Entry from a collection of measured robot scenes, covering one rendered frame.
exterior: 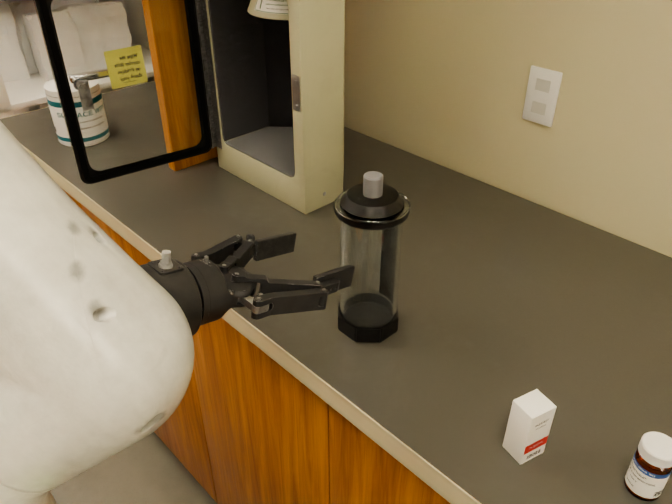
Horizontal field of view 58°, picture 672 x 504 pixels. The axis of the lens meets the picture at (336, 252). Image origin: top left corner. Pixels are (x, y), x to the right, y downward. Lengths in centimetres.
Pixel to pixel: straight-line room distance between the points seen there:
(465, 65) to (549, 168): 30
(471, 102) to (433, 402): 79
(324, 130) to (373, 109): 45
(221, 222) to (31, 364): 91
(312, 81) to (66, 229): 84
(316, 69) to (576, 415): 74
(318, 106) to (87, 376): 90
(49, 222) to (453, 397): 64
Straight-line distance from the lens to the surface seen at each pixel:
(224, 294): 71
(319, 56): 120
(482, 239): 125
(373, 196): 86
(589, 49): 131
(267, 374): 113
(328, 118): 125
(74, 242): 42
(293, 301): 72
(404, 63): 158
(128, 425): 43
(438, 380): 93
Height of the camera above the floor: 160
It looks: 34 degrees down
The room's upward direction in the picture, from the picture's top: straight up
